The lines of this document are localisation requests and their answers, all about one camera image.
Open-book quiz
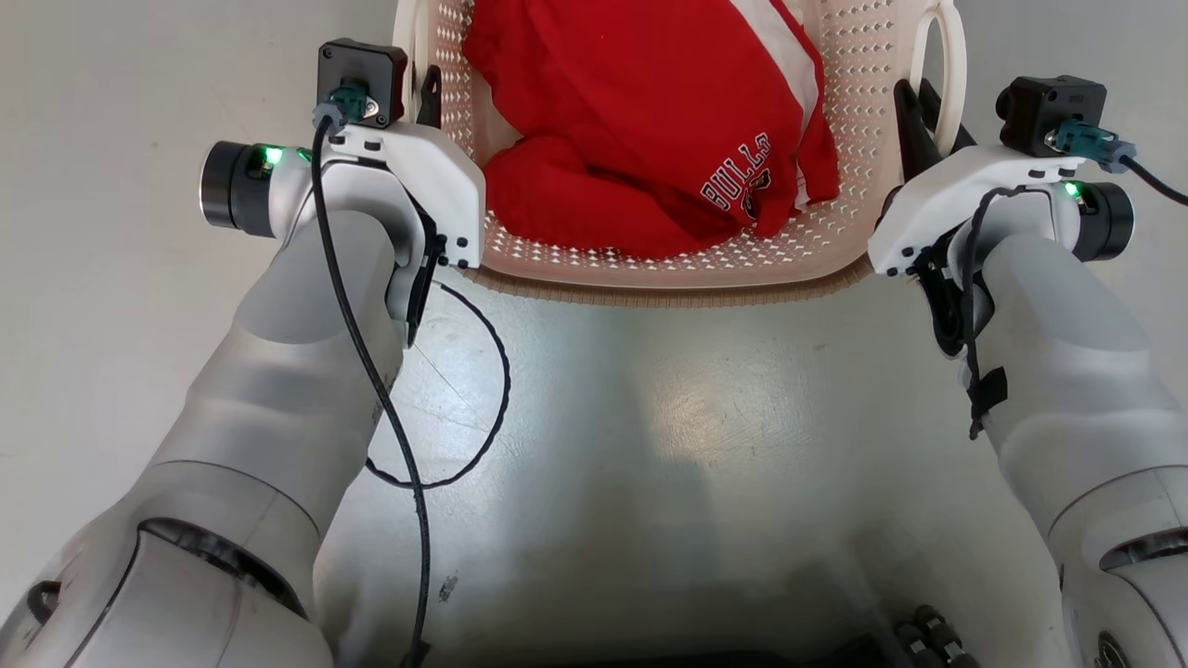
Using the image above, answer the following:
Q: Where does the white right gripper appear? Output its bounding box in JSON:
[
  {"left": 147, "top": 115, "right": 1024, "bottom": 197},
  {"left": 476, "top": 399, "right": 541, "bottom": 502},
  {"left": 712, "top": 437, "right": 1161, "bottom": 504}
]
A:
[{"left": 867, "top": 79, "right": 1085, "bottom": 279}]

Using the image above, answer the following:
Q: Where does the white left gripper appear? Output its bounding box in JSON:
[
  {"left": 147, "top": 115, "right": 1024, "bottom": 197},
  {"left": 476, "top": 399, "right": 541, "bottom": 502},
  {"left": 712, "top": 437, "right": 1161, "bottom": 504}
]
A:
[{"left": 320, "top": 65, "right": 486, "bottom": 271}]

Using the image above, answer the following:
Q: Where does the beige perforated plastic laundry basket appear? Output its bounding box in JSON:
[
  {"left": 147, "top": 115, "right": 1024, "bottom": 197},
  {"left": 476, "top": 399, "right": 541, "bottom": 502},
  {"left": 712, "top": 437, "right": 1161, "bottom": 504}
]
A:
[{"left": 392, "top": 0, "right": 969, "bottom": 309}]

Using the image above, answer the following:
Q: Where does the red Bulls print garment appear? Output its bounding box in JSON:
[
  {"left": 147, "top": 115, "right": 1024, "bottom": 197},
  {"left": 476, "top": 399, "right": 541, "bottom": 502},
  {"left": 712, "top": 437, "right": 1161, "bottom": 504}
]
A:
[{"left": 460, "top": 0, "right": 842, "bottom": 262}]

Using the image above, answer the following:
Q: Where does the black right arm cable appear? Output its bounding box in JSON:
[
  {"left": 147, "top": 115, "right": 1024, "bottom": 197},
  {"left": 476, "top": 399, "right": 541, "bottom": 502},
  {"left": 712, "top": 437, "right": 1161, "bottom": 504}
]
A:
[{"left": 957, "top": 185, "right": 1026, "bottom": 443}]

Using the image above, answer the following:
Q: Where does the black right camera cable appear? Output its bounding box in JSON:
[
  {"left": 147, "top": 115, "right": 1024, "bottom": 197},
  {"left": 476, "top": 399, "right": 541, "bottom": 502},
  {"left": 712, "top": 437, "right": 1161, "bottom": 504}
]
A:
[{"left": 1118, "top": 154, "right": 1188, "bottom": 208}]

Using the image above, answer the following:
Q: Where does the thick black left camera cable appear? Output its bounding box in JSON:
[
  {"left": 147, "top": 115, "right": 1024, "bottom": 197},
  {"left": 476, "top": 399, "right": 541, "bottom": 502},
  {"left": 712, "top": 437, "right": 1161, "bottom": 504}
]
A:
[{"left": 310, "top": 111, "right": 435, "bottom": 668}]

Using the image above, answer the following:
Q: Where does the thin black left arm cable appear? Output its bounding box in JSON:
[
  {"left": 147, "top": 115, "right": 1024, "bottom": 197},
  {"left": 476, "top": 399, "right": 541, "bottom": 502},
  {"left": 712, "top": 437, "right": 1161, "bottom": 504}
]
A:
[{"left": 365, "top": 276, "right": 512, "bottom": 491}]

